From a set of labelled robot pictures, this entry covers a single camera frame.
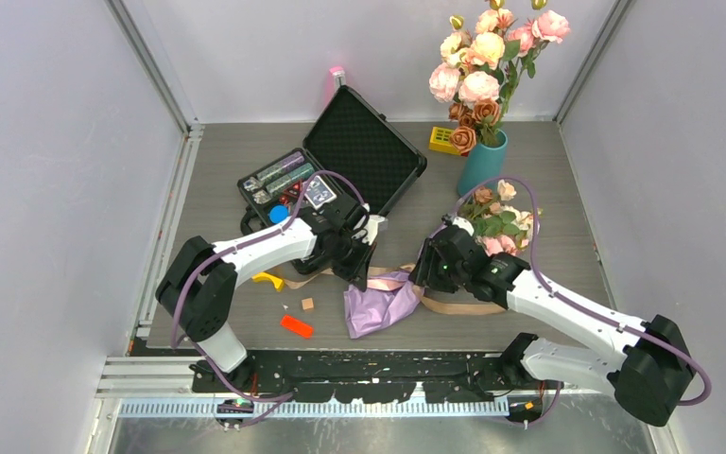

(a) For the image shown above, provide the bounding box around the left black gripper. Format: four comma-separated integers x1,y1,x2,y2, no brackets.
329,232,377,291

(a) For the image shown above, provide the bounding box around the tan ribbon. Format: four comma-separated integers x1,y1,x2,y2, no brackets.
275,263,505,316

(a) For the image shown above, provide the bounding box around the purple flower bouquet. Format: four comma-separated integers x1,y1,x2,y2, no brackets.
344,179,544,340

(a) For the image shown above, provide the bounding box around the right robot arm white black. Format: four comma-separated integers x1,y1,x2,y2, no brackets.
409,224,698,427

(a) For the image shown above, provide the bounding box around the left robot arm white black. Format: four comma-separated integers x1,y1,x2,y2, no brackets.
155,201,385,392

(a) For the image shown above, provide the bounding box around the teal vase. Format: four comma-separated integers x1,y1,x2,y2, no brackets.
457,131,508,196

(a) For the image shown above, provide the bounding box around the pink rose bouquet in vase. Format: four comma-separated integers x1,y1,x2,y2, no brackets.
428,1,571,156

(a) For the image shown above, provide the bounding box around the yellow arch block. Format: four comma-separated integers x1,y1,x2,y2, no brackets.
251,271,285,292

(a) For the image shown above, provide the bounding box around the orange rectangular block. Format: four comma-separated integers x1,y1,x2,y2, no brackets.
281,314,314,339

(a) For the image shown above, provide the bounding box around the playing card deck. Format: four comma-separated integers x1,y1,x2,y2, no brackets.
302,176,337,210

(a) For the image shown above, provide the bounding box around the blue round chip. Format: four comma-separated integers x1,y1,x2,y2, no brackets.
268,204,290,224

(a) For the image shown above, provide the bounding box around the black open poker case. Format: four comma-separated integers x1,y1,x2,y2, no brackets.
237,86,426,274

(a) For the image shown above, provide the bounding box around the yellow perforated block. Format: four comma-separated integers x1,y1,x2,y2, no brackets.
428,126,460,156

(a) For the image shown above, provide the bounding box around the pink white bottle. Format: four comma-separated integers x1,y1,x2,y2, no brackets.
329,66,346,95

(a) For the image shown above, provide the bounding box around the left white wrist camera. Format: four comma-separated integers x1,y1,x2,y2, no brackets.
361,215,389,246

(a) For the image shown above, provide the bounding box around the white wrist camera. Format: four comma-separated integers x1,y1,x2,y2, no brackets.
361,215,389,246
442,214,475,236

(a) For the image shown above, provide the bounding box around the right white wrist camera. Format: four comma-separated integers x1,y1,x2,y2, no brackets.
442,214,475,236

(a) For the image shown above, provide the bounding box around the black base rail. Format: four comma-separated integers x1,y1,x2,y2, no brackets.
190,347,566,406

